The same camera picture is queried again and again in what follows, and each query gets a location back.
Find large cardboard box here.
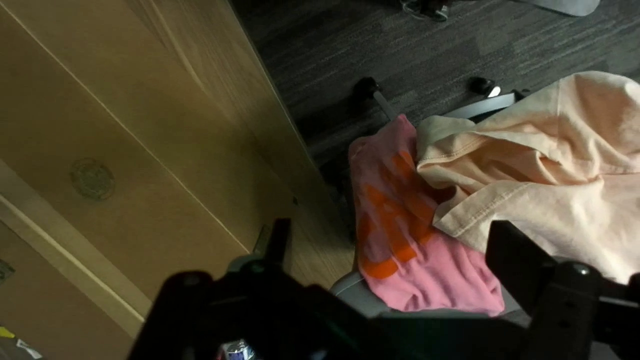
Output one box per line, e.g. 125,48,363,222
0,0,357,360

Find pink shirt with orange print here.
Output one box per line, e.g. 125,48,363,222
348,114,506,317

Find grey office chair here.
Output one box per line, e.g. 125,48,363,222
330,75,531,321

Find peach shirt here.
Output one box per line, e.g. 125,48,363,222
416,71,640,286

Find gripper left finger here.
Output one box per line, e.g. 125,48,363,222
127,218,381,360

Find grey furniture foot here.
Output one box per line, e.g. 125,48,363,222
520,0,601,17

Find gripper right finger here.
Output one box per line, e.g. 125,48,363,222
485,220,640,360

